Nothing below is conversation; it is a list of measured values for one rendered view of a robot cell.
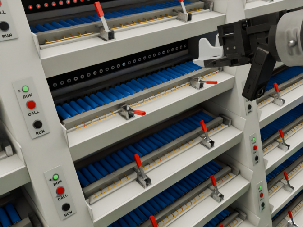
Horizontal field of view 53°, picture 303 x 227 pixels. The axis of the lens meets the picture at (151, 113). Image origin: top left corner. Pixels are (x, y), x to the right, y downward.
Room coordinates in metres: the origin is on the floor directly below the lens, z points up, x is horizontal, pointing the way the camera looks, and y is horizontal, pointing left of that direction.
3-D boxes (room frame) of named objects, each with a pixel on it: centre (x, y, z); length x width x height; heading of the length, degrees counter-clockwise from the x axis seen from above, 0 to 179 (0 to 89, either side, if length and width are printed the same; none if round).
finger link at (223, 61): (0.60, -0.17, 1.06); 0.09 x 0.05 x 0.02; 42
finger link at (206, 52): (0.64, -0.14, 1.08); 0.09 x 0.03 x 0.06; 42
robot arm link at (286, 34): (0.50, -0.26, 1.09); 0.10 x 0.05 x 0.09; 125
